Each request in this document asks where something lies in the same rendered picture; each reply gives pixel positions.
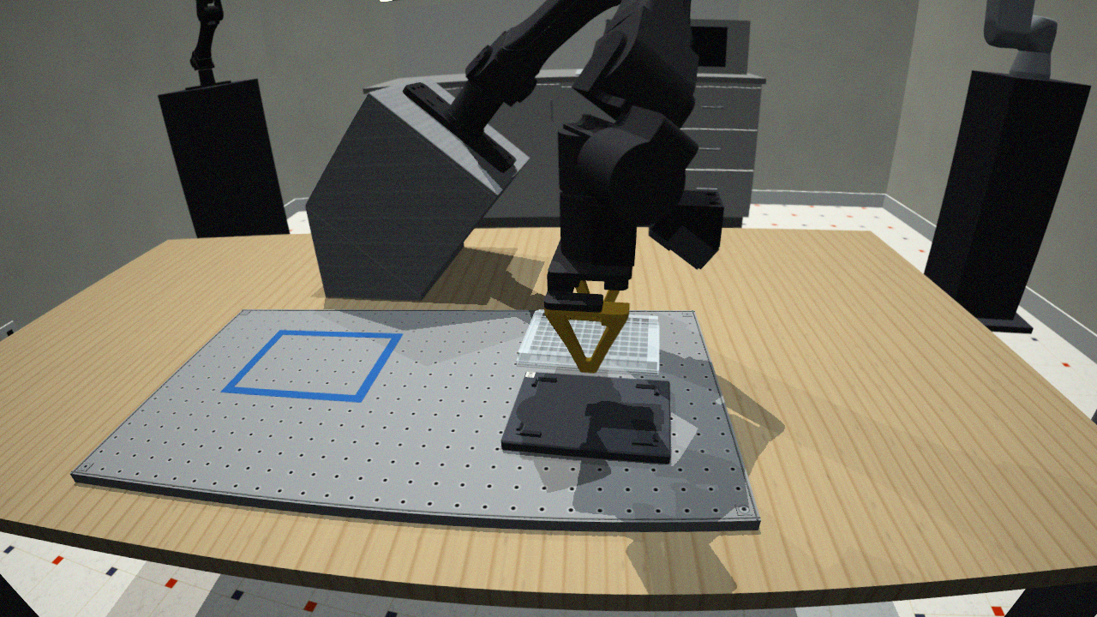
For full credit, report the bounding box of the blue tape rectangle outline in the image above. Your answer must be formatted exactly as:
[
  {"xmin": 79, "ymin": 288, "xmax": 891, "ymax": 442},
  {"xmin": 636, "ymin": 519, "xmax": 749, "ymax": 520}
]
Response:
[{"xmin": 220, "ymin": 330, "xmax": 403, "ymax": 403}]

